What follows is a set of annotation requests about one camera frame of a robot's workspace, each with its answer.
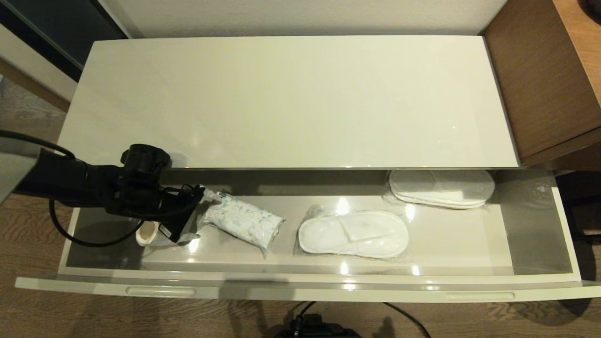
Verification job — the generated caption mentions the black silver robot base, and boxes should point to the black silver robot base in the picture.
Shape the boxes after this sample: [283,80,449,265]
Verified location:
[276,314,362,338]

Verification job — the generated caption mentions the brown wooden cabinet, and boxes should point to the brown wooden cabinet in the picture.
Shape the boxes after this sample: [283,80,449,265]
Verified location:
[483,0,601,170]

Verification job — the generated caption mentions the white glossy cabinet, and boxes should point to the white glossy cabinet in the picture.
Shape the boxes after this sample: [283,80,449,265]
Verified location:
[57,35,521,170]

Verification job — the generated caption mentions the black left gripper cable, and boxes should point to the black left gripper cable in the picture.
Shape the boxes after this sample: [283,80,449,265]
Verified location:
[49,200,144,248]

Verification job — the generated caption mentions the white glossy drawer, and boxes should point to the white glossy drawer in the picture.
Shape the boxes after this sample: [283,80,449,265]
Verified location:
[14,168,601,304]

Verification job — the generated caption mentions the white slippers in plastic bag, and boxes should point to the white slippers in plastic bag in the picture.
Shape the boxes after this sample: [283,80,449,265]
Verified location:
[293,204,410,260]
[383,169,496,210]

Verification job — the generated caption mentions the blue patterned tissue pack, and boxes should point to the blue patterned tissue pack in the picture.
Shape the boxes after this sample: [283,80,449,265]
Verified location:
[200,189,286,257]

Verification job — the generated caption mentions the grey roll with beige core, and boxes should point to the grey roll with beige core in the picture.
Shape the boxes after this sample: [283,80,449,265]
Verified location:
[135,219,200,248]

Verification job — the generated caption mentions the dark sliding door panel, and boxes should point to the dark sliding door panel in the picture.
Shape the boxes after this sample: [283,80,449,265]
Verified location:
[0,0,128,81]

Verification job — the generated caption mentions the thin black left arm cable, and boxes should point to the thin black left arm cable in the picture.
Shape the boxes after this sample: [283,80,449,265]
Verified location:
[0,130,77,159]

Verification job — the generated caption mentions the black floor power cable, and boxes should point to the black floor power cable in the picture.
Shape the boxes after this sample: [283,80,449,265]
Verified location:
[289,301,431,338]

